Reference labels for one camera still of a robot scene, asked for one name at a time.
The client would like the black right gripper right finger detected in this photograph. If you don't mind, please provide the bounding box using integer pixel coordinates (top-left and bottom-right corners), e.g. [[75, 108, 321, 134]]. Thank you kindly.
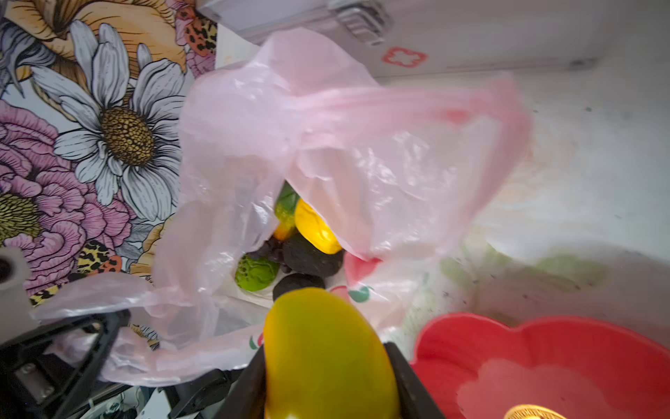
[[384, 342, 445, 419]]

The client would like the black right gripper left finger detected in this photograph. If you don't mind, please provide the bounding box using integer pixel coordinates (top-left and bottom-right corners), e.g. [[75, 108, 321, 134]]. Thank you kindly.
[[214, 346, 267, 419]]

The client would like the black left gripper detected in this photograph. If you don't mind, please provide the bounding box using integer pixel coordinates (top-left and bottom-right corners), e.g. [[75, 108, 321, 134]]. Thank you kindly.
[[1, 310, 131, 418]]

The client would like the orange fruit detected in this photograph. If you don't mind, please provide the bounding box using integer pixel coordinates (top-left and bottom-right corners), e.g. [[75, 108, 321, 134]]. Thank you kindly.
[[263, 287, 401, 418]]

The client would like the yellow bell pepper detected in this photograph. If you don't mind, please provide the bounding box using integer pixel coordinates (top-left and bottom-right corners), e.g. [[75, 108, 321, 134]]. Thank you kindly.
[[294, 198, 342, 255]]

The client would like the pink plastic bag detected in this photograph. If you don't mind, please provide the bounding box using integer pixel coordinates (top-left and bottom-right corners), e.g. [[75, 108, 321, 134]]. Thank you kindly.
[[32, 29, 532, 387]]

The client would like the dark purple grape bunch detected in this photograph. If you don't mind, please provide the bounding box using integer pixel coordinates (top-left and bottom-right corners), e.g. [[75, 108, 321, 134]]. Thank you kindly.
[[246, 237, 292, 274]]

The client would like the red flower-shaped plate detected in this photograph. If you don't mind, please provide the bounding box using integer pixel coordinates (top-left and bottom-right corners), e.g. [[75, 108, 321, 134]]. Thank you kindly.
[[412, 314, 669, 418]]

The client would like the dark avocado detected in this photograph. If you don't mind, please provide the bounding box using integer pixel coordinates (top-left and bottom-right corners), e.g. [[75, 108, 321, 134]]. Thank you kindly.
[[282, 234, 345, 278], [272, 273, 326, 301]]

